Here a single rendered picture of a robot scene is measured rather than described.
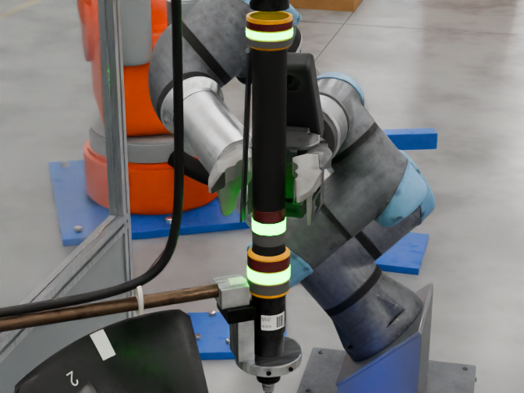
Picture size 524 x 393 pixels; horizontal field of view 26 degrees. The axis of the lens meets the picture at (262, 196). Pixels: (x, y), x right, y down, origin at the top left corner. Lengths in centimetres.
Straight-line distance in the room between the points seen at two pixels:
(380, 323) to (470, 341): 238
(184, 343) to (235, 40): 48
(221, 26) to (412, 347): 60
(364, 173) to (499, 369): 277
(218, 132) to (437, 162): 441
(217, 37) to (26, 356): 95
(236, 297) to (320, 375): 92
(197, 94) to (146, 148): 346
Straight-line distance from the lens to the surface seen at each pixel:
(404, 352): 182
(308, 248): 134
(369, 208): 134
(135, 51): 484
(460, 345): 419
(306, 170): 110
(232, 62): 161
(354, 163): 133
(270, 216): 111
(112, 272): 267
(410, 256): 475
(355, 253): 182
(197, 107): 153
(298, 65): 115
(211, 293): 113
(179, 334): 131
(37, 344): 235
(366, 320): 184
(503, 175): 574
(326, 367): 207
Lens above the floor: 207
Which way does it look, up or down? 23 degrees down
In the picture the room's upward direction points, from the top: straight up
